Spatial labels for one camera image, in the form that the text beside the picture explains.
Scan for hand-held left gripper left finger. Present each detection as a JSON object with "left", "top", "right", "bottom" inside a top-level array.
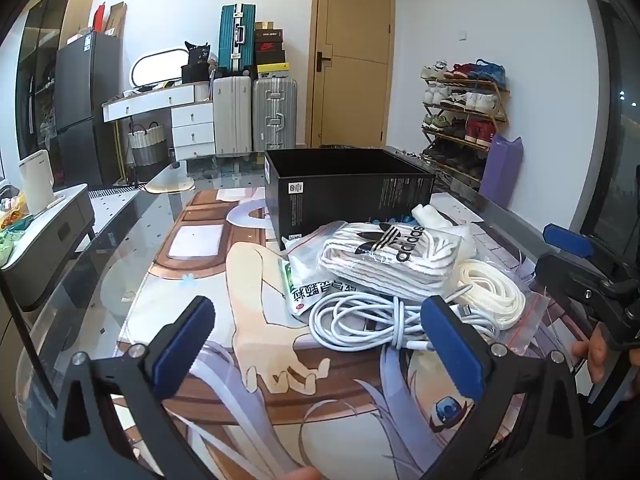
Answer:
[{"left": 47, "top": 295, "right": 216, "bottom": 480}]

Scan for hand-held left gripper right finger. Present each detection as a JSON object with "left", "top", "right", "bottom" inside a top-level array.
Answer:
[{"left": 420, "top": 295, "right": 586, "bottom": 480}]

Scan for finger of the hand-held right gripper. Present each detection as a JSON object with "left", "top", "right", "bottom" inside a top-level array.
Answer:
[
  {"left": 543, "top": 224, "right": 598, "bottom": 259},
  {"left": 533, "top": 254, "right": 606, "bottom": 306}
]

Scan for clear zip bag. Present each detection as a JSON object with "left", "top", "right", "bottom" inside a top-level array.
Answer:
[{"left": 450, "top": 255, "right": 552, "bottom": 357}]

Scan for white shoelace coil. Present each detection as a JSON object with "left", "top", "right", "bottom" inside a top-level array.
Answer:
[{"left": 452, "top": 258, "right": 526, "bottom": 331}]

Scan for white charging cable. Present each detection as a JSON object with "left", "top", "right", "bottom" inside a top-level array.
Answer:
[{"left": 309, "top": 284, "right": 498, "bottom": 352}]

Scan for white sock pack black logo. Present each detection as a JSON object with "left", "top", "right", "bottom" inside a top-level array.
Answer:
[{"left": 320, "top": 221, "right": 463, "bottom": 306}]

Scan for green label white packet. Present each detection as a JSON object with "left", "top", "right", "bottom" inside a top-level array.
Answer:
[{"left": 280, "top": 255, "right": 352, "bottom": 317}]

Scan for black cardboard box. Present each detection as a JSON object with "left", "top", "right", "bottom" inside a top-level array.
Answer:
[{"left": 263, "top": 147, "right": 437, "bottom": 252}]

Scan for purple soft bag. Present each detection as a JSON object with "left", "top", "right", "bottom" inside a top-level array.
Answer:
[{"left": 478, "top": 136, "right": 523, "bottom": 209}]

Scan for person's right hand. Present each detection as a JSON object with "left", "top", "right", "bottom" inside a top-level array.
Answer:
[{"left": 573, "top": 322, "right": 624, "bottom": 387}]

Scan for person's left hand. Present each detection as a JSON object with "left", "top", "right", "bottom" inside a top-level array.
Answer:
[{"left": 273, "top": 465, "right": 321, "bottom": 480}]

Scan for printed cartoon table mat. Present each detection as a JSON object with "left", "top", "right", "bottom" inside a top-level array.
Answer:
[{"left": 115, "top": 185, "right": 551, "bottom": 480}]

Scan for wooden shoe rack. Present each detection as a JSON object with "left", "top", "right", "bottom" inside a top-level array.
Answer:
[{"left": 420, "top": 72, "right": 511, "bottom": 187}]

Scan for clear plastic bag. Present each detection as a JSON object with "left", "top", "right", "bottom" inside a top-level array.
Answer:
[{"left": 281, "top": 220, "right": 351, "bottom": 263}]

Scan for shoe rack with shoes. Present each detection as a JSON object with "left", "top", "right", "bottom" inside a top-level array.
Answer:
[{"left": 421, "top": 59, "right": 507, "bottom": 181}]

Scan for grey side cabinet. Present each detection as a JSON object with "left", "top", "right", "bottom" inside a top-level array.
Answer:
[{"left": 0, "top": 183, "right": 96, "bottom": 311}]

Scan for colourful small toys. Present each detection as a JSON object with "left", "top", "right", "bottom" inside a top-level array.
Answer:
[{"left": 0, "top": 195, "right": 32, "bottom": 267}]

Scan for woven laundry basket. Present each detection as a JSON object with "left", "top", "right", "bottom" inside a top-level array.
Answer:
[{"left": 127, "top": 121, "right": 166, "bottom": 167}]

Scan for white electric kettle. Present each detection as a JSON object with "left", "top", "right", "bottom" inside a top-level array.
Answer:
[{"left": 19, "top": 149, "right": 55, "bottom": 213}]

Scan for white vanity desk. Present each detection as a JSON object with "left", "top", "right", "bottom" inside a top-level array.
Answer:
[{"left": 102, "top": 82, "right": 216, "bottom": 161}]

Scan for white suitcase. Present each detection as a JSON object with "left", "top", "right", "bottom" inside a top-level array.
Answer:
[{"left": 212, "top": 76, "right": 253, "bottom": 156}]

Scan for silver suitcase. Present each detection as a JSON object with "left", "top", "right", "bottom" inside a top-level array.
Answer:
[{"left": 252, "top": 78, "right": 298, "bottom": 152}]

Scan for wooden door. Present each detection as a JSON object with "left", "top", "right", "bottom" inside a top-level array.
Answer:
[{"left": 306, "top": 0, "right": 396, "bottom": 150}]

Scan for dark refrigerator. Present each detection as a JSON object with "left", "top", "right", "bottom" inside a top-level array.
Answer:
[{"left": 54, "top": 30, "right": 123, "bottom": 186}]

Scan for oval mirror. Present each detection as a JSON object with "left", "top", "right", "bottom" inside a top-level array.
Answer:
[{"left": 131, "top": 46, "right": 187, "bottom": 88}]

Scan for black bag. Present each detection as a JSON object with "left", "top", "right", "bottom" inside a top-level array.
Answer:
[{"left": 181, "top": 40, "right": 212, "bottom": 85}]

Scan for yellow black shoe box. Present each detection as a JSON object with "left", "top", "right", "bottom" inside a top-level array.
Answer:
[{"left": 256, "top": 62, "right": 290, "bottom": 81}]

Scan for teal suitcase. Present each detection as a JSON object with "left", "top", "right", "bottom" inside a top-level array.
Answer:
[{"left": 218, "top": 4, "right": 258, "bottom": 73}]

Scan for black red shoe box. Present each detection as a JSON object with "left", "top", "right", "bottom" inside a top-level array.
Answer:
[{"left": 254, "top": 29, "right": 286, "bottom": 53}]

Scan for dark glass wardrobe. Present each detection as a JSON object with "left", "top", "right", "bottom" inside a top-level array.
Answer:
[{"left": 15, "top": 0, "right": 96, "bottom": 161}]

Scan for flat brown cardboard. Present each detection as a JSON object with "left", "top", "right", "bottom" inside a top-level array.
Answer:
[{"left": 107, "top": 2, "right": 128, "bottom": 38}]

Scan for black window frame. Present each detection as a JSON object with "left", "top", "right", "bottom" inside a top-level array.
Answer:
[{"left": 580, "top": 0, "right": 640, "bottom": 266}]

